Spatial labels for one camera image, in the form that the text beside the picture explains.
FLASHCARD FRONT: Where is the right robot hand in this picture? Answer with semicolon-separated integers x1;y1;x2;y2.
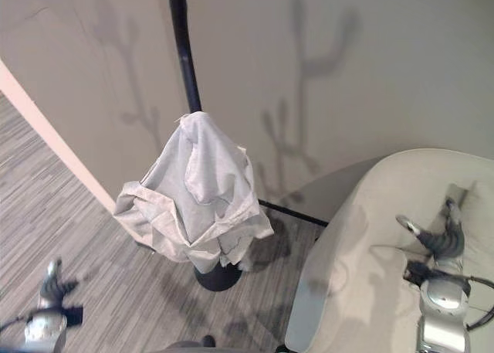
396;198;469;270

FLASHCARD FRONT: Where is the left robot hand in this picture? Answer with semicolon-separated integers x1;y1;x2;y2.
37;257;80;311

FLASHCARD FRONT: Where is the beige sofa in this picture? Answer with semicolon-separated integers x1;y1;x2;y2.
284;148;494;353

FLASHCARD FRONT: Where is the black clothes rack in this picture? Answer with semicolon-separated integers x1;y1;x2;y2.
166;0;256;293

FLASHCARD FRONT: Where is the black baseboard strip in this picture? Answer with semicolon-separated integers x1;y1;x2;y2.
257;199;330;228

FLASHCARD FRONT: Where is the light grey garment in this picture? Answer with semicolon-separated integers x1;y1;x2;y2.
113;111;276;275

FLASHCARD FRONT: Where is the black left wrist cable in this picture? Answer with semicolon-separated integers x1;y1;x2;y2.
0;314;30;333

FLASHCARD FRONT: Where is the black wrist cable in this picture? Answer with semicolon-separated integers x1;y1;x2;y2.
461;274;494;331
0;314;30;333

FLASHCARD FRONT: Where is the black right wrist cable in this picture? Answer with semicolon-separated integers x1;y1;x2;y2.
461;274;494;331

